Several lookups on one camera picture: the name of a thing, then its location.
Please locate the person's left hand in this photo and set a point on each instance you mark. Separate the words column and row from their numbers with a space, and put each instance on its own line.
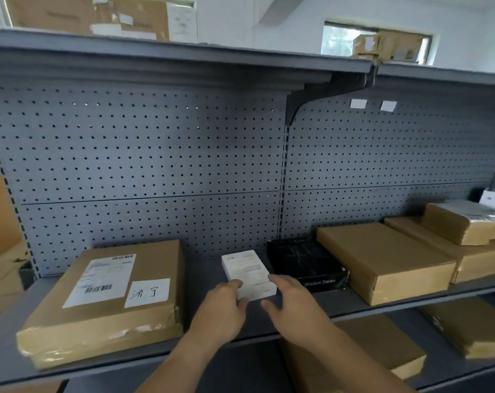
column 218, row 315

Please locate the person's right hand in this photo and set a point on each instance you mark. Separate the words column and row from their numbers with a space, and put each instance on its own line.
column 300, row 315

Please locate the small white box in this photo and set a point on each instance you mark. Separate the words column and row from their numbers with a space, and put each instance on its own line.
column 247, row 266

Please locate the black box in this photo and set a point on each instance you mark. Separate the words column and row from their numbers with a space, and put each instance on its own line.
column 300, row 257

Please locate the brown labelled parcel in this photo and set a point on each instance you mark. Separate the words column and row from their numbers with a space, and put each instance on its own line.
column 149, row 257

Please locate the grey metal pegboard shelf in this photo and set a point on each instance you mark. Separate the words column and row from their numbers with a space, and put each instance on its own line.
column 149, row 139

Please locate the person's right forearm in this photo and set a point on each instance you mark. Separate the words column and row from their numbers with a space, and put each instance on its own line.
column 362, row 368

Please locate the person's left forearm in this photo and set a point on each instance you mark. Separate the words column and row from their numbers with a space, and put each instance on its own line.
column 178, row 368

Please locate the white sticker label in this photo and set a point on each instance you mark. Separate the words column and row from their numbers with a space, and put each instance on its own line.
column 358, row 103
column 389, row 106

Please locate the flattened cardboard sheets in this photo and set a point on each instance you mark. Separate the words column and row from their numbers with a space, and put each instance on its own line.
column 2, row 278

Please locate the cardboard boxes at window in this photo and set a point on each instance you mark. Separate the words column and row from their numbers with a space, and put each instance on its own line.
column 335, row 40

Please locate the small labelled cardboard carton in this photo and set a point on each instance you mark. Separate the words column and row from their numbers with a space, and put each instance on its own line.
column 364, row 45

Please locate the large cardboard carton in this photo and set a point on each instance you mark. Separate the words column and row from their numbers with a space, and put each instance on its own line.
column 398, row 46

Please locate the white paper sheet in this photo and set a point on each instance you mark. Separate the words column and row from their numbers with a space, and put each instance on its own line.
column 139, row 35
column 106, row 30

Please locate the white printed carton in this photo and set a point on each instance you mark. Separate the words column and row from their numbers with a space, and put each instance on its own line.
column 182, row 22

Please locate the cardboard-covered window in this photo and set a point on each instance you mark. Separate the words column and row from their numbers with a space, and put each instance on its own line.
column 47, row 12

